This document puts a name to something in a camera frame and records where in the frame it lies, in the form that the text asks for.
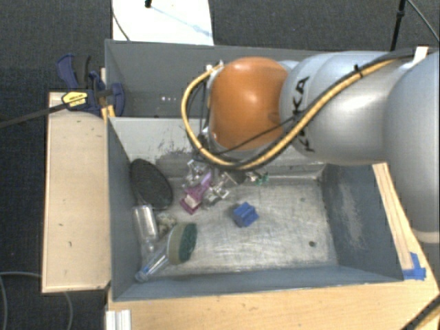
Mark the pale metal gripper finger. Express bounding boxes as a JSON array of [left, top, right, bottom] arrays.
[[186, 159, 206, 189], [202, 181, 230, 210]]

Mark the purple and white toy block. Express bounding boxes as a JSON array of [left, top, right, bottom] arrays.
[[179, 172, 212, 216]]

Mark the blue ridged block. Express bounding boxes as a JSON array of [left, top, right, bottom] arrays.
[[232, 201, 260, 228]]

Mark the black oval disc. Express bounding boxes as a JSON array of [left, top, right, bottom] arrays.
[[129, 158, 174, 211]]

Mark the small beige crumpled lump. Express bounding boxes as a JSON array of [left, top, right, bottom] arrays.
[[156, 212, 178, 235]]

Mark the green and beige oval sponge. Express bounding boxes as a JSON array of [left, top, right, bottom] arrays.
[[166, 222, 199, 266]]

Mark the grey metal bin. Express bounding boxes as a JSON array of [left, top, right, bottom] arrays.
[[104, 38, 405, 303]]

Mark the clear plastic bottle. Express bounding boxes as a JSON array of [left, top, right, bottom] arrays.
[[131, 203, 160, 254]]

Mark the clear bottle with blue cap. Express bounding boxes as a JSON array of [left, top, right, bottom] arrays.
[[134, 241, 173, 283]]

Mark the pale wood board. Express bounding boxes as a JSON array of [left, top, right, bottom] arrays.
[[41, 91, 113, 294]]

